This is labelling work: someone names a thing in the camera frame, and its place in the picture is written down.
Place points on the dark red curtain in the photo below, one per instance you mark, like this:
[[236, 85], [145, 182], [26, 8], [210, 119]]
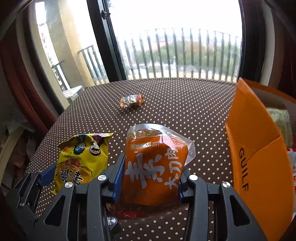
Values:
[[284, 13], [22, 89]]

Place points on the brown polka dot tablecloth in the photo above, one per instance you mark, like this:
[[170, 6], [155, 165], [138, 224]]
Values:
[[192, 108]]

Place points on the orange cardboard box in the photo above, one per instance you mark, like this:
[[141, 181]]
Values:
[[262, 172]]

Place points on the balcony metal railing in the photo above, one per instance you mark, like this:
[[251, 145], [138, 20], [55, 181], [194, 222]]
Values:
[[152, 53]]

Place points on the left dark red curtain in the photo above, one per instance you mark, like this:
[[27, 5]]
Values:
[[22, 89]]

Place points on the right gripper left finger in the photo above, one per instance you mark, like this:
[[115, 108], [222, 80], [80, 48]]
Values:
[[79, 212]]

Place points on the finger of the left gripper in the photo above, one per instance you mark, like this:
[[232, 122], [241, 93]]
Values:
[[23, 198]]

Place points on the black sliding door frame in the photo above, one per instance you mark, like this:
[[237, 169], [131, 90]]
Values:
[[67, 21]]

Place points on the pale yellow chip bag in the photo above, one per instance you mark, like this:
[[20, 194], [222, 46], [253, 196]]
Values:
[[281, 118]]

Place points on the orange clear snack pouch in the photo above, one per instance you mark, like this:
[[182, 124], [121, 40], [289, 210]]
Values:
[[155, 157]]

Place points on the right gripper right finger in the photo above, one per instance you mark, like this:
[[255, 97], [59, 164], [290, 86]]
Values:
[[233, 220]]

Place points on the small red candy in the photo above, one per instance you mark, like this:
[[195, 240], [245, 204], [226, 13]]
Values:
[[134, 100]]

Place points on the yellow cartoon snack bag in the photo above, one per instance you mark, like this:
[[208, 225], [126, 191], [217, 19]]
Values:
[[82, 158]]

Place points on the red cartoon face snack bag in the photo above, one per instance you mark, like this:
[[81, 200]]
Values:
[[292, 156]]

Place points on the white air conditioner unit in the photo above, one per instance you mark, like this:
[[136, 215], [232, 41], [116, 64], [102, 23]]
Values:
[[73, 93]]

